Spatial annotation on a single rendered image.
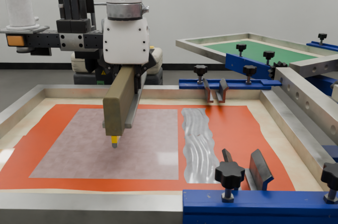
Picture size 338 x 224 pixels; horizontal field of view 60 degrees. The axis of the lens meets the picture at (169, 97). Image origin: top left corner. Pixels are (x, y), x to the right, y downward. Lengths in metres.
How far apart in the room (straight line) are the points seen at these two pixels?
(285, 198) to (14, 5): 1.16
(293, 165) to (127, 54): 0.43
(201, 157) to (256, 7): 4.06
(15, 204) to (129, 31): 0.38
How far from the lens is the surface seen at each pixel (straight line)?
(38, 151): 0.75
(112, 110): 0.51
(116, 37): 0.65
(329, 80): 1.41
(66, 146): 0.74
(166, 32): 4.51
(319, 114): 0.80
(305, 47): 1.79
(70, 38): 1.26
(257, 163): 0.55
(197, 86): 0.96
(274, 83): 1.01
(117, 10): 0.63
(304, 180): 0.66
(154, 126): 0.79
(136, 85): 0.68
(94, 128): 0.81
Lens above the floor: 1.32
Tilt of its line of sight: 22 degrees down
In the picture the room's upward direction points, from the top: straight up
